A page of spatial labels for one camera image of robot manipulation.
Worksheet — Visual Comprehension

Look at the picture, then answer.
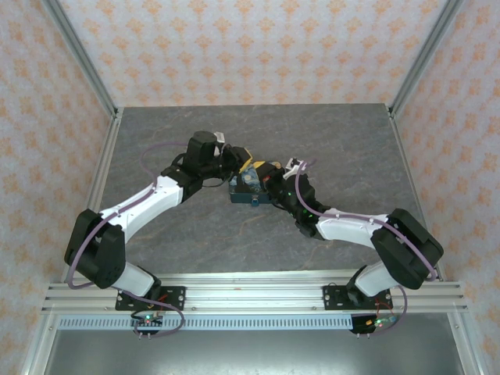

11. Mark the blue painted tin box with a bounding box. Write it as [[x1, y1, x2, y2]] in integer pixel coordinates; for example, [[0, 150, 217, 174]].
[[228, 159, 283, 205]]

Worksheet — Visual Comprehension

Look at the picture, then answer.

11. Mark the small circuit board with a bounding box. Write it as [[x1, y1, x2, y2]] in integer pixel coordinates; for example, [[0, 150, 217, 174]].
[[130, 312, 164, 329], [365, 315, 398, 329]]

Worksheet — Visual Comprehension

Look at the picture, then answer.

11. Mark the grey metal panel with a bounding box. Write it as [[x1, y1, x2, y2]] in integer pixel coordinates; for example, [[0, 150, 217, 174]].
[[42, 330, 468, 375]]

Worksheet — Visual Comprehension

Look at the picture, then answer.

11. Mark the aluminium side rail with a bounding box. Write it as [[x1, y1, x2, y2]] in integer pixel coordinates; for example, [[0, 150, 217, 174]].
[[21, 107, 125, 375], [387, 104, 482, 375]]

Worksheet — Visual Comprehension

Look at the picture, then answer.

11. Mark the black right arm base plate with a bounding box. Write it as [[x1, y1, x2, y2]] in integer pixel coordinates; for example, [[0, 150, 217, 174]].
[[322, 284, 391, 312]]

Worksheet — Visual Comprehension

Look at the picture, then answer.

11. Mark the aluminium mounting rail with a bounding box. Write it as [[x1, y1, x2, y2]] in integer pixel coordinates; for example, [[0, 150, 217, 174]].
[[41, 273, 468, 313]]

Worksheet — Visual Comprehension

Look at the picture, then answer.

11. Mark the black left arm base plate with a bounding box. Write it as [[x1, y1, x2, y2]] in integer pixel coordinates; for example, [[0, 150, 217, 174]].
[[116, 286, 187, 313]]

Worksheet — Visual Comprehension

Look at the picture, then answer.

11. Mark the slotted grey cable duct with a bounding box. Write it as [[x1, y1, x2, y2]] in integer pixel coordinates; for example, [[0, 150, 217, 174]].
[[58, 315, 395, 331]]

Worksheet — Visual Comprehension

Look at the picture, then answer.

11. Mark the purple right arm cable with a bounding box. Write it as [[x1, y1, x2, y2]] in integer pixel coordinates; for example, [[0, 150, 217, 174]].
[[295, 158, 438, 337]]

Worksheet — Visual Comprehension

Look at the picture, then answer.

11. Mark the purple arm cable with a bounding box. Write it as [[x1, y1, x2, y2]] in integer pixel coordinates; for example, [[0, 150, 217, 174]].
[[295, 158, 438, 337], [66, 141, 187, 338]]

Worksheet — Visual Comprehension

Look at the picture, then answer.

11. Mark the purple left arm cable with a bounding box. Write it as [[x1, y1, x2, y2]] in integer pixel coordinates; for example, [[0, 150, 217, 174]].
[[66, 141, 187, 338]]

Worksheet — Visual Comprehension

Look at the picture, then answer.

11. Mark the aluminium frame post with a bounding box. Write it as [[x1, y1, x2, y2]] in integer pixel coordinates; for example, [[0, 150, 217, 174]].
[[388, 0, 466, 118], [41, 0, 120, 120]]

